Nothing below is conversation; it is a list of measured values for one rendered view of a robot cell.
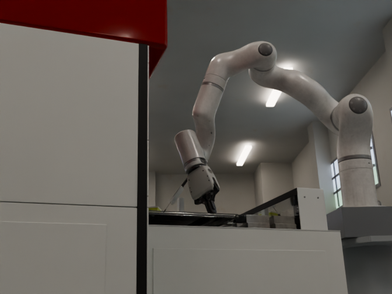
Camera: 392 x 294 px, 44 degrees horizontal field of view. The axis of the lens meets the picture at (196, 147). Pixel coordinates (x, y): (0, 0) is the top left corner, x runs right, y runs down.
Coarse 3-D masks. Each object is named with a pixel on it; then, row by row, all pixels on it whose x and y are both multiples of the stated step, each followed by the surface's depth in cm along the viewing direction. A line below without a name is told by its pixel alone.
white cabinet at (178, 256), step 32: (160, 256) 123; (192, 256) 126; (224, 256) 129; (256, 256) 132; (288, 256) 135; (320, 256) 138; (160, 288) 121; (192, 288) 123; (224, 288) 126; (256, 288) 129; (288, 288) 132; (320, 288) 135
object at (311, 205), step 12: (300, 192) 150; (312, 192) 152; (300, 204) 149; (312, 204) 150; (324, 204) 152; (300, 216) 147; (312, 216) 149; (324, 216) 150; (312, 228) 147; (324, 228) 149
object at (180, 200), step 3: (177, 189) 202; (180, 189) 199; (183, 189) 200; (177, 192) 198; (180, 192) 199; (174, 195) 197; (177, 195) 198; (171, 198) 199; (174, 198) 197; (180, 198) 198; (183, 198) 198; (171, 201) 196; (174, 201) 197; (177, 201) 199; (180, 201) 197; (183, 201) 198; (171, 204) 198; (177, 204) 199; (180, 204) 197; (183, 204) 197; (177, 207) 199; (180, 207) 196; (183, 207) 197; (177, 210) 198; (180, 210) 196; (183, 210) 196
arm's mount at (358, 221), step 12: (336, 216) 165; (348, 216) 160; (360, 216) 160; (372, 216) 160; (384, 216) 161; (336, 228) 165; (348, 228) 159; (360, 228) 159; (372, 228) 159; (384, 228) 159
